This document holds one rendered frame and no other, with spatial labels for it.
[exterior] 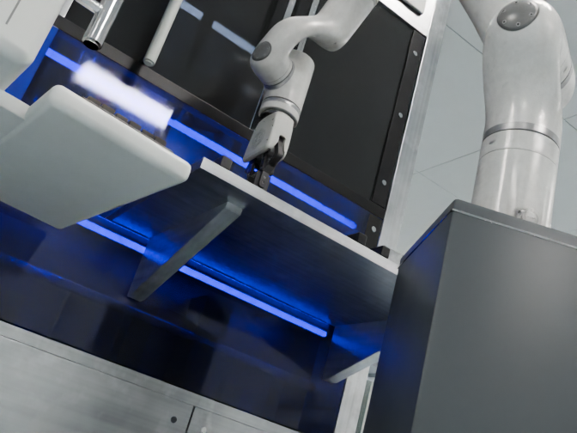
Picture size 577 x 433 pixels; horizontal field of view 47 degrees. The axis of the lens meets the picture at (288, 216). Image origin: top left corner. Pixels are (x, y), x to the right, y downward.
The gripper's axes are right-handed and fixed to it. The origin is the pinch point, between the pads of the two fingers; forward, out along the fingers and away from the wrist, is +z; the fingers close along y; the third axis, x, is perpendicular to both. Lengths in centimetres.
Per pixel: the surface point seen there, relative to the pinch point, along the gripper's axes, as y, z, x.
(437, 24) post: -18, -88, 49
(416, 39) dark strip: -18, -78, 43
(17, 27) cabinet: 35, 16, -50
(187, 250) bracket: 1.7, 19.2, -9.6
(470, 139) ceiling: -170, -198, 213
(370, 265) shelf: 19.2, 13.3, 17.3
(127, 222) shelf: -16.5, 12.8, -16.8
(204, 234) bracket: 7.1, 17.3, -9.6
